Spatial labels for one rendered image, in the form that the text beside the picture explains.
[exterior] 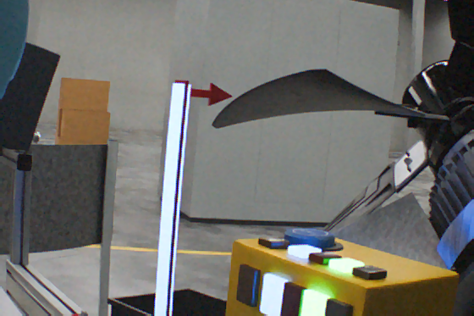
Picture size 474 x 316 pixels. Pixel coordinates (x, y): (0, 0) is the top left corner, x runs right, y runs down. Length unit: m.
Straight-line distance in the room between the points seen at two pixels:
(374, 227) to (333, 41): 6.55
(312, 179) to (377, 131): 0.84
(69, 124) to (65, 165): 6.12
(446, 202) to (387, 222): 0.08
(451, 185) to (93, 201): 2.21
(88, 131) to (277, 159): 2.61
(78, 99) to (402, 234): 8.09
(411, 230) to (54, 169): 1.99
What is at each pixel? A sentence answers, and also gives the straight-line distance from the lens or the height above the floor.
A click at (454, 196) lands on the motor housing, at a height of 1.09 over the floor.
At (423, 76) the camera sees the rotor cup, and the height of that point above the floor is 1.24.
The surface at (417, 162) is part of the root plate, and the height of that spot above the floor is 1.12.
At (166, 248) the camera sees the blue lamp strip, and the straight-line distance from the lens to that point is 0.82.
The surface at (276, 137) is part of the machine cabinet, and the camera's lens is 7.27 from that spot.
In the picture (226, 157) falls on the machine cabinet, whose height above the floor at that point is 0.63.
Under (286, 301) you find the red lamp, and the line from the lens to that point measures 0.54.
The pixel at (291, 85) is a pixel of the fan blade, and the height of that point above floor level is 1.20.
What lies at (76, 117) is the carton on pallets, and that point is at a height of 0.78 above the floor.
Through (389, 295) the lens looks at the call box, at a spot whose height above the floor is 1.06.
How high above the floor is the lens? 1.18
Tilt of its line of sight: 3 degrees down
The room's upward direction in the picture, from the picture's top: 6 degrees clockwise
